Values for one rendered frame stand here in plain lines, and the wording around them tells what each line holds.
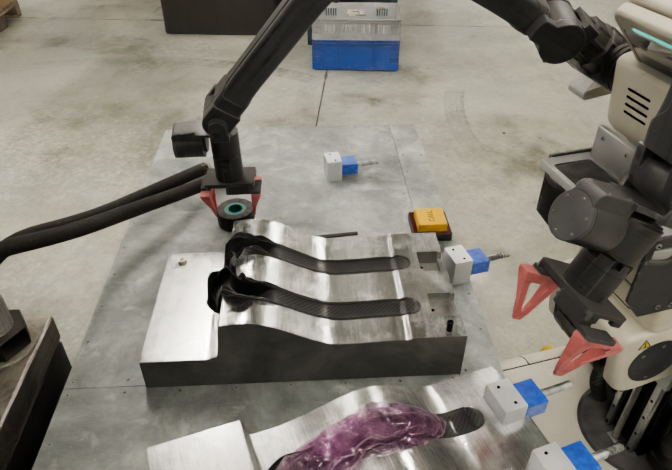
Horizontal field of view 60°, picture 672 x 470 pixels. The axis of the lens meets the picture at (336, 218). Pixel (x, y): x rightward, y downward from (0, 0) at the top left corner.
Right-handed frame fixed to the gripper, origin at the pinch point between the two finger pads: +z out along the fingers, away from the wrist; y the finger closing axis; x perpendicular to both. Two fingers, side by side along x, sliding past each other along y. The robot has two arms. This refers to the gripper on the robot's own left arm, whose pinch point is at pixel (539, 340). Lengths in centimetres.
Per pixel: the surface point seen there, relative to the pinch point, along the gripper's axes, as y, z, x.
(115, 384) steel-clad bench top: -25, 43, -41
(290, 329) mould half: -18.3, 20.4, -21.6
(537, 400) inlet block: 0.2, 10.2, 8.1
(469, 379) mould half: -6.7, 14.6, 2.6
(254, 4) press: -421, 55, 58
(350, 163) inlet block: -74, 15, 5
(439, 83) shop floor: -294, 31, 159
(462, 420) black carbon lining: -0.9, 16.8, -0.6
